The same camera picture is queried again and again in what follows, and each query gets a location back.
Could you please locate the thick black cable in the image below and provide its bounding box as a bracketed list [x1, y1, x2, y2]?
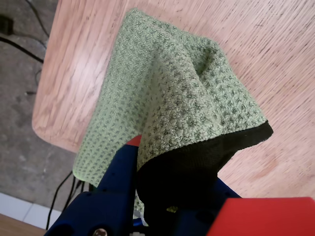
[0, 36, 45, 63]

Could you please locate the thin black cable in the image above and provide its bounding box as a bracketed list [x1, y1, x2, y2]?
[24, 0, 50, 38]
[45, 171, 74, 231]

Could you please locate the green waffle cloth black edge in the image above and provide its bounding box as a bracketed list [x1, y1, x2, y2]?
[72, 7, 274, 227]

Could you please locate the small black box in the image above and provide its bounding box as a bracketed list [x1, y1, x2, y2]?
[0, 15, 14, 35]

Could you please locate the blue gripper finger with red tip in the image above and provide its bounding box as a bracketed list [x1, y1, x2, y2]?
[45, 134, 143, 236]
[172, 177, 242, 236]

